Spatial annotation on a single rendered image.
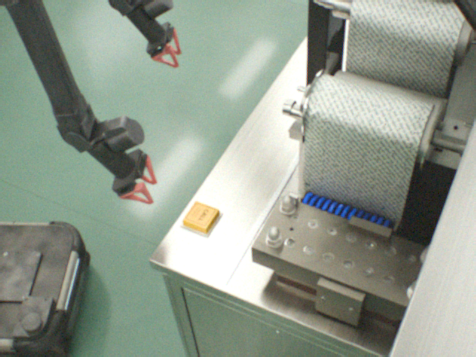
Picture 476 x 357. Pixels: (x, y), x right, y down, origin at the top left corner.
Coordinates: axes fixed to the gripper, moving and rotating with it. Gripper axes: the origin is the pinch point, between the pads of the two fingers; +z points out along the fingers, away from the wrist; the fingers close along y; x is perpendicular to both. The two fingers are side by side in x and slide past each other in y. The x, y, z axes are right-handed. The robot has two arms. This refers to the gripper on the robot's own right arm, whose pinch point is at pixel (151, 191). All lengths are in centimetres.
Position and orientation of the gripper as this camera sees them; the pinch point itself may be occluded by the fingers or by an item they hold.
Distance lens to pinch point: 145.5
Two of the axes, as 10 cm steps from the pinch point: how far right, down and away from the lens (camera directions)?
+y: 0.5, -7.6, 6.5
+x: -8.4, 3.2, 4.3
